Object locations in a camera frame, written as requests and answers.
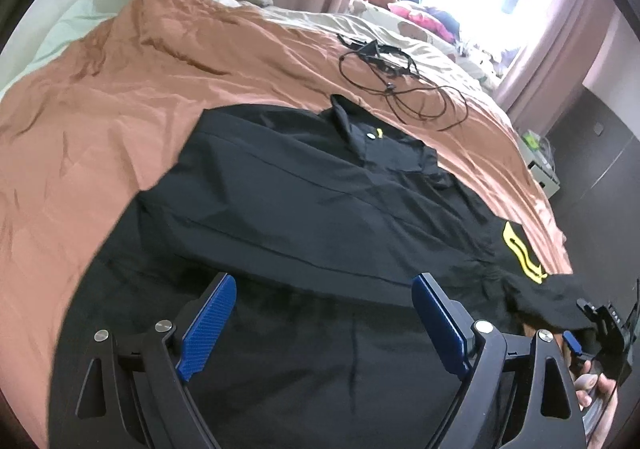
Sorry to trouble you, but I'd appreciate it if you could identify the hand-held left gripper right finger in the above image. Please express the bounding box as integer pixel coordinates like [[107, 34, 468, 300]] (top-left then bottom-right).
[[411, 273, 586, 449]]

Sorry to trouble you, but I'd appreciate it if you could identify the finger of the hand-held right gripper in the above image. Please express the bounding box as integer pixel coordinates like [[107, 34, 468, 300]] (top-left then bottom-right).
[[576, 298, 610, 327], [562, 329, 597, 366]]

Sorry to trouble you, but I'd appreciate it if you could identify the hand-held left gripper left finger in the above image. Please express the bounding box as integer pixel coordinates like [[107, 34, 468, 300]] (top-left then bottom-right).
[[75, 273, 237, 449]]

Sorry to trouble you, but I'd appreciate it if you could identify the black shirt with yellow print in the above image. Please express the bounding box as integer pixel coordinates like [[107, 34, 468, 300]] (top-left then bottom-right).
[[47, 94, 608, 449]]

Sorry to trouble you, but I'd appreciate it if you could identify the person's right hand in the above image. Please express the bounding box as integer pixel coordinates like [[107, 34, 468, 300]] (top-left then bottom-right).
[[575, 371, 623, 449]]

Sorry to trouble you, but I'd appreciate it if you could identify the dark wardrobe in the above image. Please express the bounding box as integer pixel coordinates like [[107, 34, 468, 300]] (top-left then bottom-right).
[[547, 84, 640, 330]]

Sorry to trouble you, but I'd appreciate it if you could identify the white nightstand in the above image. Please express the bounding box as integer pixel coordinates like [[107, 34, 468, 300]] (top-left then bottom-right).
[[520, 129, 561, 200]]

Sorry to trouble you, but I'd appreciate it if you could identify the brown blanket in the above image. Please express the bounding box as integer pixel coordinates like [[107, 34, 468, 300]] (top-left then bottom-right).
[[0, 0, 573, 430]]

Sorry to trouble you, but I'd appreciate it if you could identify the pile of plush toys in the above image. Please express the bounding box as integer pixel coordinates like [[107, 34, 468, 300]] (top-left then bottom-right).
[[350, 0, 506, 80]]

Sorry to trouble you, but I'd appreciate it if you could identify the pale green bed sheet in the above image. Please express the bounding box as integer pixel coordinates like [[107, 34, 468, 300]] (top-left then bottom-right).
[[0, 0, 118, 100]]

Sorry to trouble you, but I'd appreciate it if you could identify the black cable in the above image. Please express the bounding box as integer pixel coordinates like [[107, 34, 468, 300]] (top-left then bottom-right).
[[337, 40, 468, 132]]

